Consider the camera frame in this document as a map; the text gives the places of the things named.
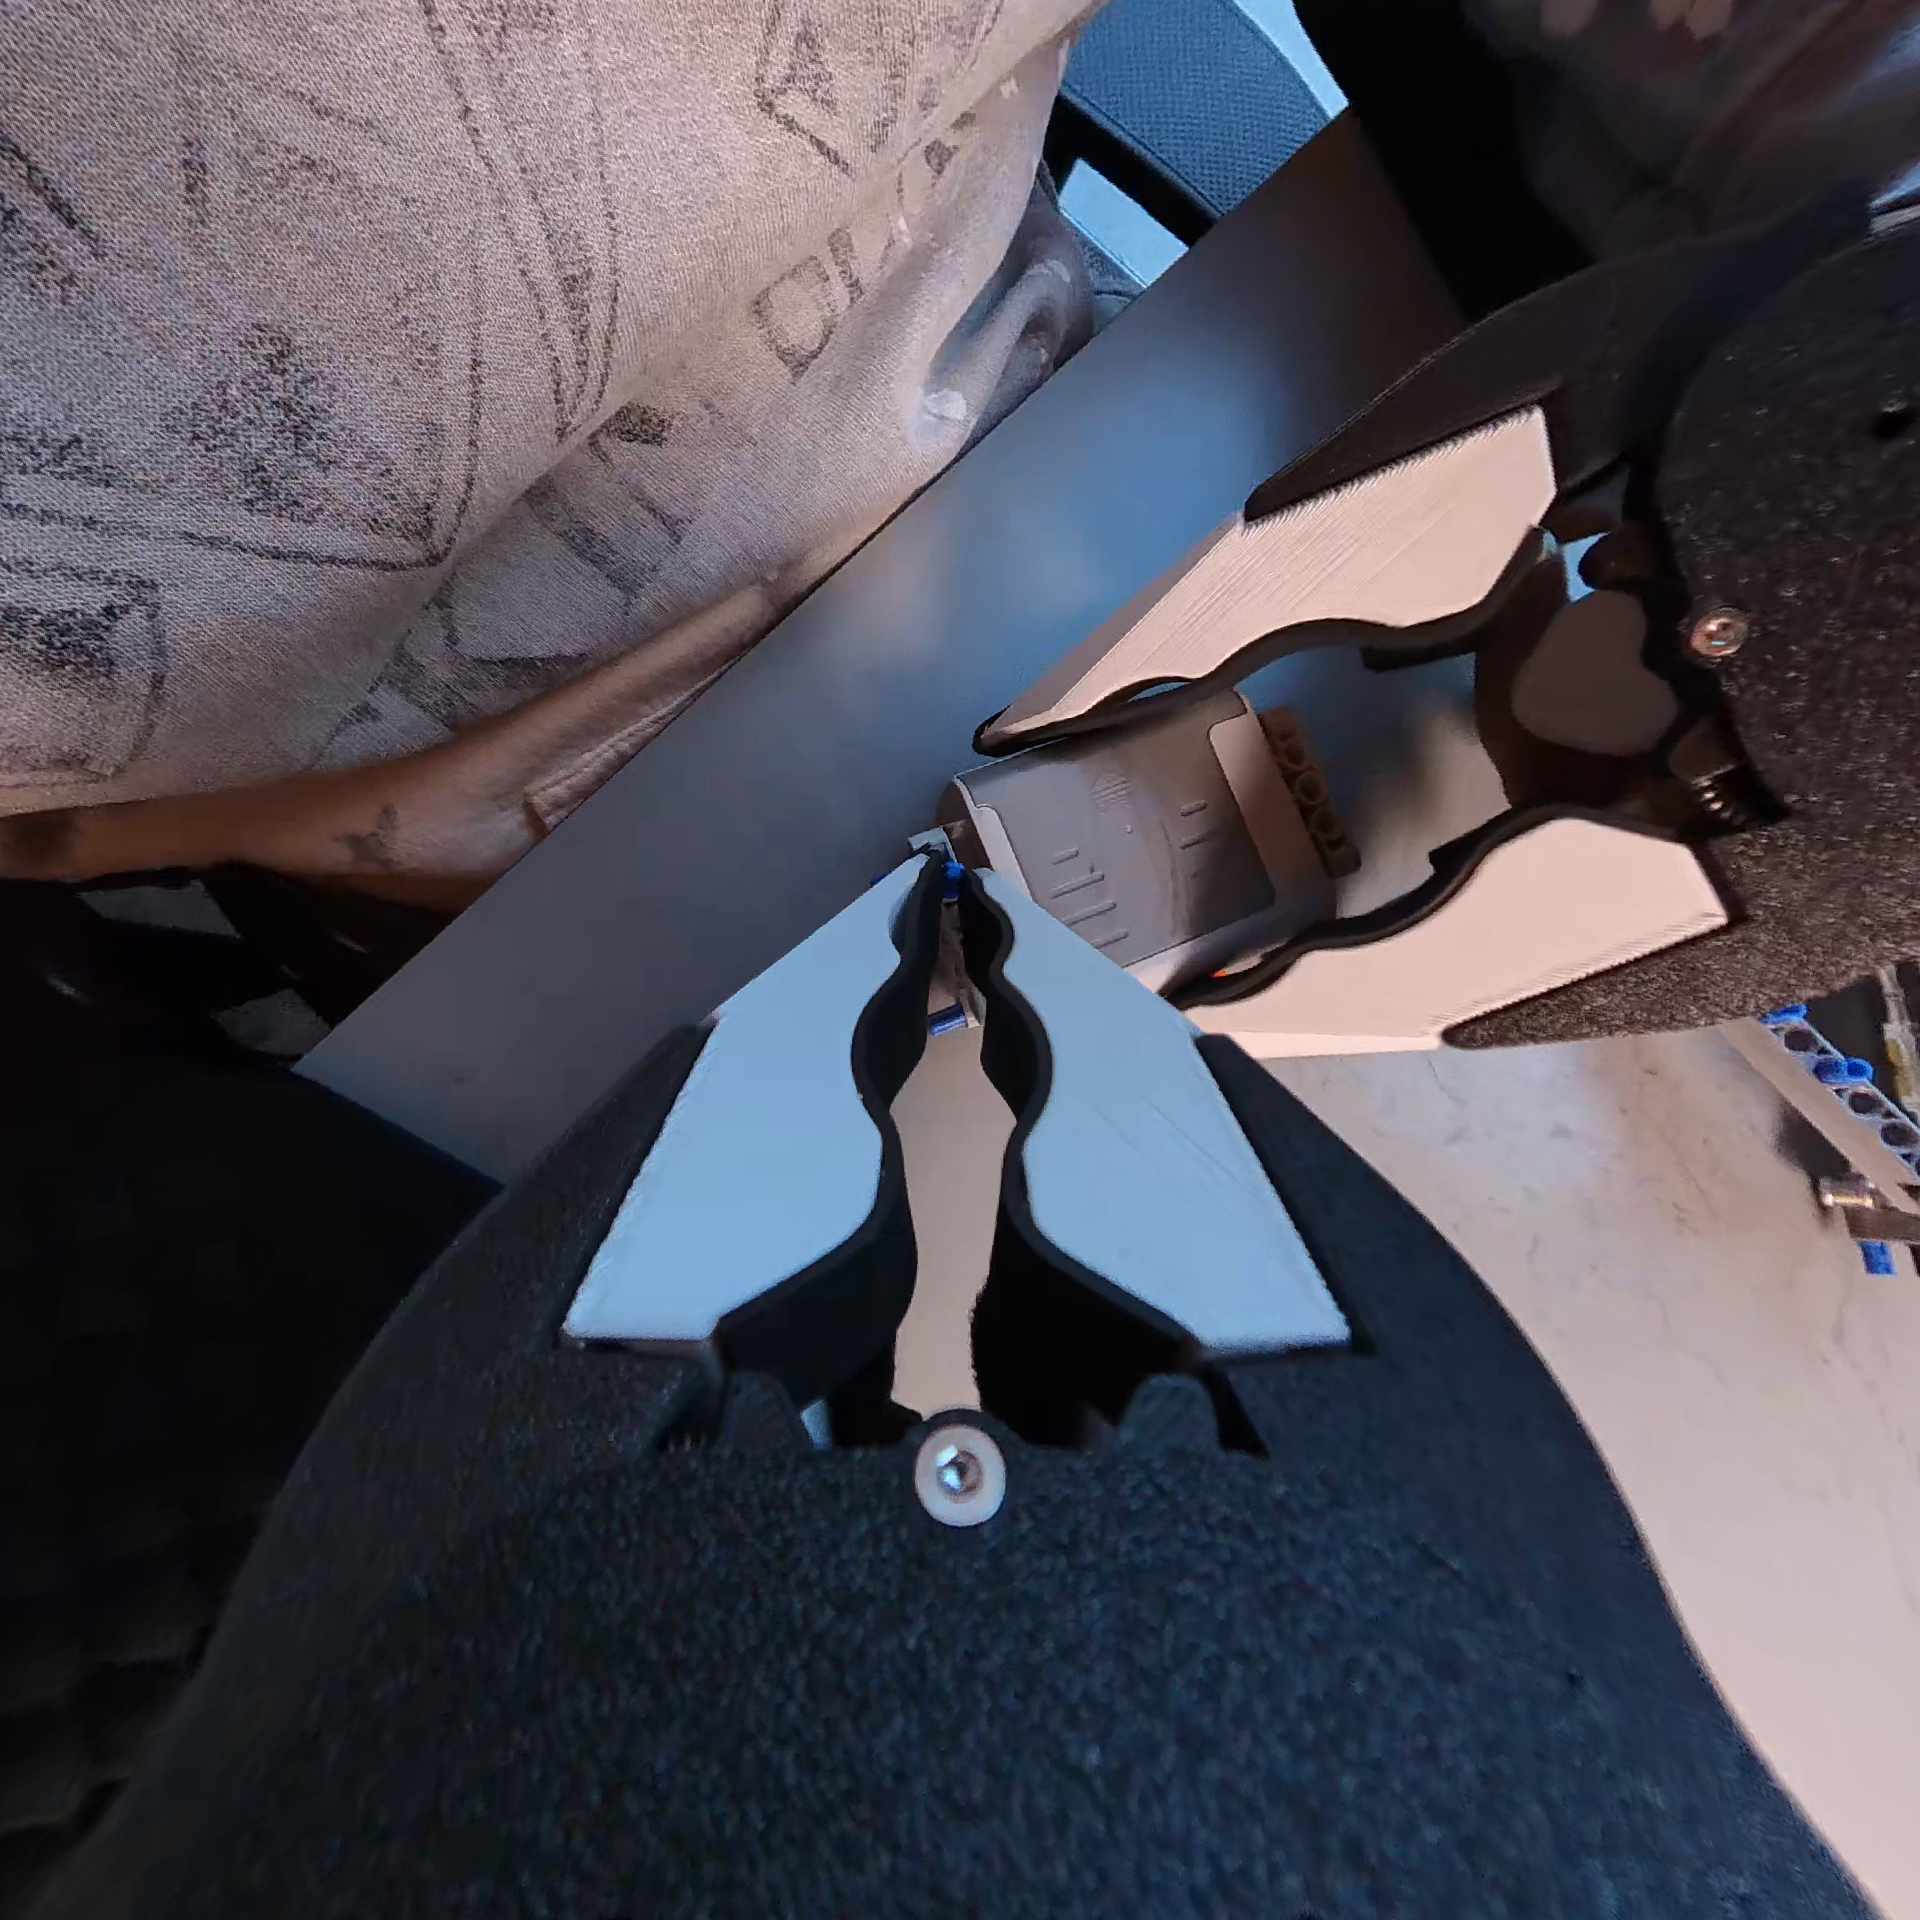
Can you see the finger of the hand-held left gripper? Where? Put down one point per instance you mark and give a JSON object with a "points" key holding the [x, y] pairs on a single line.
{"points": [[1533, 948], [1352, 541]]}

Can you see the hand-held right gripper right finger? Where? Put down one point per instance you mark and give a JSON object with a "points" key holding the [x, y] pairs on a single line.
{"points": [[1187, 1202]]}

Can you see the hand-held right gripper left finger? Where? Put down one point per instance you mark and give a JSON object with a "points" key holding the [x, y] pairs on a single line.
{"points": [[736, 1202]]}

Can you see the grey brick engine model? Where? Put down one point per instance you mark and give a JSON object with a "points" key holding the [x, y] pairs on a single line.
{"points": [[1845, 1096]]}

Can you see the dark blue chair seat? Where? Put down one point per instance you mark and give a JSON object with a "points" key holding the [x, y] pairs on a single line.
{"points": [[1201, 107]]}

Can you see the grey printed sweatshirt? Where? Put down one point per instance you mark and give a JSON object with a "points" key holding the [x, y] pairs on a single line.
{"points": [[301, 363]]}

